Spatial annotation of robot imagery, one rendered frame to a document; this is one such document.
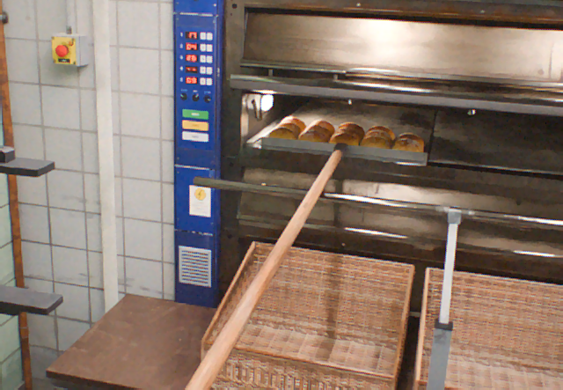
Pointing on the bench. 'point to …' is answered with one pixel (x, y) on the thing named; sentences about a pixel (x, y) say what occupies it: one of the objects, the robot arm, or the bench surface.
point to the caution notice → (200, 201)
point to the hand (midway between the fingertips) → (40, 238)
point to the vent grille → (195, 266)
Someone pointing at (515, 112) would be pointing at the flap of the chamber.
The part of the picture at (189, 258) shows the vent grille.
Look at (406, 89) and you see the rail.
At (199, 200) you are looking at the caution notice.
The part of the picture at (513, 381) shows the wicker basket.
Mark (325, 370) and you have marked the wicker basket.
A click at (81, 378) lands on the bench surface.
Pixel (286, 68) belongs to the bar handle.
